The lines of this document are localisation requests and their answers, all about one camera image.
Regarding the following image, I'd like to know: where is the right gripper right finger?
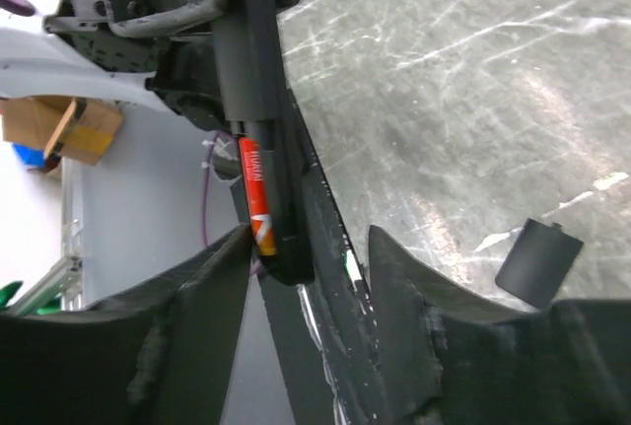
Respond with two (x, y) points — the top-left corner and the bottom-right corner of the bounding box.
(368, 226), (630, 424)

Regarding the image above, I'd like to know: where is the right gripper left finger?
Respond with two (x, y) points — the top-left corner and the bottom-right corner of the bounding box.
(1, 226), (252, 424)

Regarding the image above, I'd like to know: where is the black remote control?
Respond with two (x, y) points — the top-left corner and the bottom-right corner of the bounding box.
(212, 0), (315, 285)

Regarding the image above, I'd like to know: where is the red green battery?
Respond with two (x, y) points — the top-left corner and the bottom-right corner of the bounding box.
(239, 137), (278, 256)

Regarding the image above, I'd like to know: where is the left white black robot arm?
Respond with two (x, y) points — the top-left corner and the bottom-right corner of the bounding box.
(44, 0), (299, 140)

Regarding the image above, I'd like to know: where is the black remote battery cover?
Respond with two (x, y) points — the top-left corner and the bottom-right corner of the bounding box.
(495, 218), (584, 310)

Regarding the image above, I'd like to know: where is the cardboard box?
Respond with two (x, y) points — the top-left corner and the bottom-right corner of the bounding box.
(1, 96), (123, 166)

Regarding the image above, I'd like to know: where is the aluminium rail frame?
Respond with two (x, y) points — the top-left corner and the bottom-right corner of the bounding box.
(8, 160), (84, 315)

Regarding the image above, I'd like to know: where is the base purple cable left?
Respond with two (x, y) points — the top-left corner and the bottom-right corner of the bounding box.
(199, 131), (233, 242)

